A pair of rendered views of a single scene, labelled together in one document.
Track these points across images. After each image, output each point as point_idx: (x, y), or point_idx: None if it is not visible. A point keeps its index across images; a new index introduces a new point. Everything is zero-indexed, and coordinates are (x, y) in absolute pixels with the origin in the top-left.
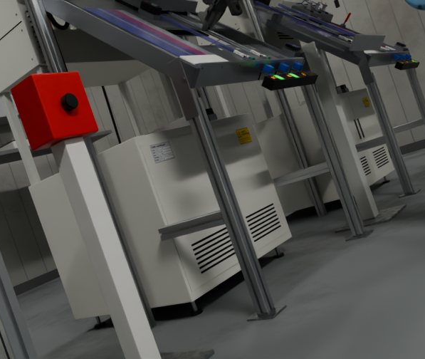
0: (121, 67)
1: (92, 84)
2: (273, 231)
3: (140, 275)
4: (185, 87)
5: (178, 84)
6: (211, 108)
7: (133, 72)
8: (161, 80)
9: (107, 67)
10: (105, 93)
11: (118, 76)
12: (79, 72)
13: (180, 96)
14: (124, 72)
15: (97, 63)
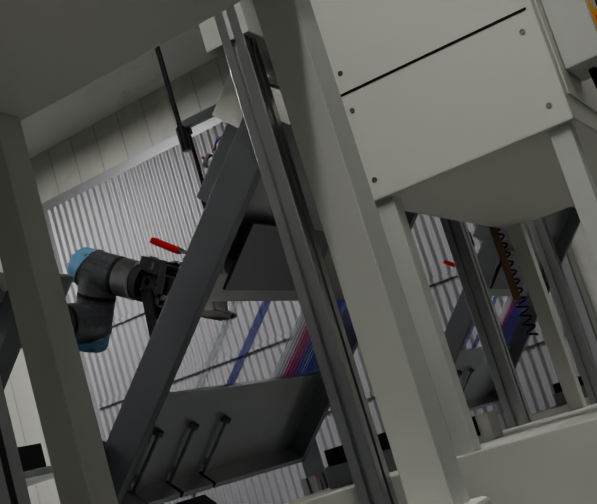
0: (463, 198)
1: (583, 151)
2: None
3: None
4: (307, 461)
5: (312, 451)
6: (325, 452)
7: (477, 171)
8: (418, 254)
9: (475, 204)
10: None
11: (516, 164)
12: (518, 202)
13: (319, 464)
14: (486, 178)
15: (469, 218)
